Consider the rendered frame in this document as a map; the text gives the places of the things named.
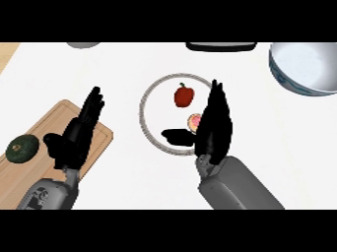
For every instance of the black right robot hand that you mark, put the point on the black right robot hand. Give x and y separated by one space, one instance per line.
215 128

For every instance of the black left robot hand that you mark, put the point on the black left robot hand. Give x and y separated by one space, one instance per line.
77 131

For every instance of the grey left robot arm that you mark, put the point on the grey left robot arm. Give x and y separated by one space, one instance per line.
50 193

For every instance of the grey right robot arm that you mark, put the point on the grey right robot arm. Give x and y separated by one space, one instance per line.
237 185

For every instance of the pink frosted cupcake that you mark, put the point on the pink frosted cupcake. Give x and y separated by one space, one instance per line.
194 122

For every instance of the round white placemat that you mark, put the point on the round white placemat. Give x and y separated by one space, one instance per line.
154 114

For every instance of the white and blue bowl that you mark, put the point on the white and blue bowl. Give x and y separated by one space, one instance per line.
312 67

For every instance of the red bell pepper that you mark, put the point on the red bell pepper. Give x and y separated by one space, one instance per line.
183 95

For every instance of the wooden cutting board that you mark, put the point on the wooden cutting board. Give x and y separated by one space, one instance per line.
35 157

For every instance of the dark green round vegetable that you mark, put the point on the dark green round vegetable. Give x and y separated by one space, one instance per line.
22 148

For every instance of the grey round object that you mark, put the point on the grey round object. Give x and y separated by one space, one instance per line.
83 45

